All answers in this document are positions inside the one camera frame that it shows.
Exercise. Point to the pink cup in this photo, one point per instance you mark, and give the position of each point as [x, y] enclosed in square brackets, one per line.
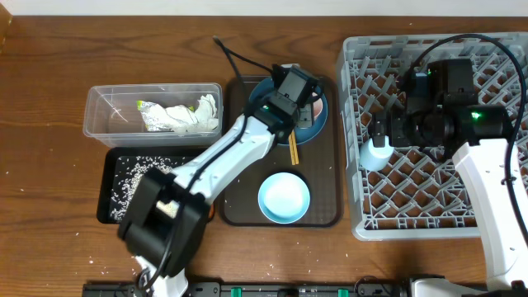
[317, 108]

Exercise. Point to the white paper wrapper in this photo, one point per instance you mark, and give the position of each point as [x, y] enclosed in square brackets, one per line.
[204, 118]

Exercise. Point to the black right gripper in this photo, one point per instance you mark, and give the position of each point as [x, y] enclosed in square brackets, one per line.
[396, 120]

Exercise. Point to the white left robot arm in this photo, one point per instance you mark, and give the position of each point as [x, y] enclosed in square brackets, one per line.
[165, 221]

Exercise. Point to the light blue bowl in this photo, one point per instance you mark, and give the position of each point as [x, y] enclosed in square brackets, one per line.
[284, 198]

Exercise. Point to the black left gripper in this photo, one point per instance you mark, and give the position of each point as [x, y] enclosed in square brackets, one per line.
[310, 124]

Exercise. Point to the clear plastic bin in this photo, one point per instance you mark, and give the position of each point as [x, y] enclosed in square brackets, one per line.
[111, 114]

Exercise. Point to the brown serving tray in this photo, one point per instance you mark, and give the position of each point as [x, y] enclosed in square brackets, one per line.
[319, 166]

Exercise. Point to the wooden chopstick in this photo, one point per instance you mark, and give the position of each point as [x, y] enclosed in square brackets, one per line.
[295, 148]
[292, 151]

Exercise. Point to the green foil snack wrapper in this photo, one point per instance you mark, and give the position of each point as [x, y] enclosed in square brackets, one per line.
[157, 118]

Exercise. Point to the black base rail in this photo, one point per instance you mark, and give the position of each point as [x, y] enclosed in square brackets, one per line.
[212, 289]

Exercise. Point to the grey dishwasher rack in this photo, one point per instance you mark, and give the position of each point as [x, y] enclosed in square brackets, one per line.
[416, 195]

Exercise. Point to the black tray bin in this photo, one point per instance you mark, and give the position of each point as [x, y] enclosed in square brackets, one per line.
[110, 165]

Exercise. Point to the dark blue plate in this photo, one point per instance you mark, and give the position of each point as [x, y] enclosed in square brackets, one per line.
[263, 85]

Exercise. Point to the light blue cup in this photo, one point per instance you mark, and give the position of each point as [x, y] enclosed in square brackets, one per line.
[373, 158]

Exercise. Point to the pile of rice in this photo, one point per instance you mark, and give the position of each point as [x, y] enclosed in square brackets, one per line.
[128, 173]

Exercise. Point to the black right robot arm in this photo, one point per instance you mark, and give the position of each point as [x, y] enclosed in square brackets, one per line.
[480, 141]

